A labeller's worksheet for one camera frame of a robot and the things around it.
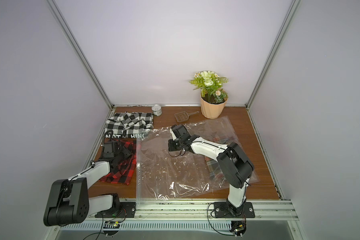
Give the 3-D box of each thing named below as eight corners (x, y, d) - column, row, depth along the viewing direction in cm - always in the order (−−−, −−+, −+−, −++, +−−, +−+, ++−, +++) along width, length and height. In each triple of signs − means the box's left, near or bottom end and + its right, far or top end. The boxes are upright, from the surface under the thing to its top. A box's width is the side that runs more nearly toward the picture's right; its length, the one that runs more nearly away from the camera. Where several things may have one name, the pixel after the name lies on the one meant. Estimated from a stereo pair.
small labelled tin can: (151, 116, 114) (150, 113, 111) (153, 108, 119) (152, 105, 116) (161, 116, 114) (161, 113, 111) (162, 108, 119) (162, 105, 116)
